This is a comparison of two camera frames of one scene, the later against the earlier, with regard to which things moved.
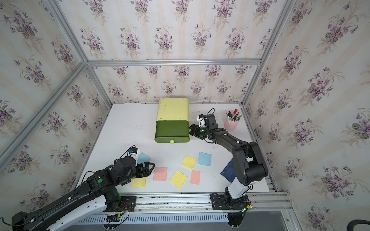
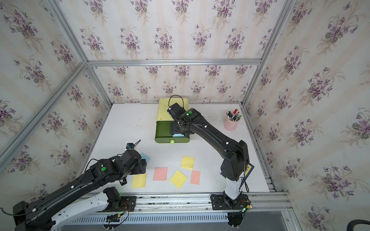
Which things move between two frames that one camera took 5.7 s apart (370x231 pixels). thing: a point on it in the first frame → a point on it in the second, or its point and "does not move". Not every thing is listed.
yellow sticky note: (189, 162) does not move
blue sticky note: (143, 158) does not move
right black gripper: (193, 131) → (173, 130)
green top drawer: (172, 131) does not move
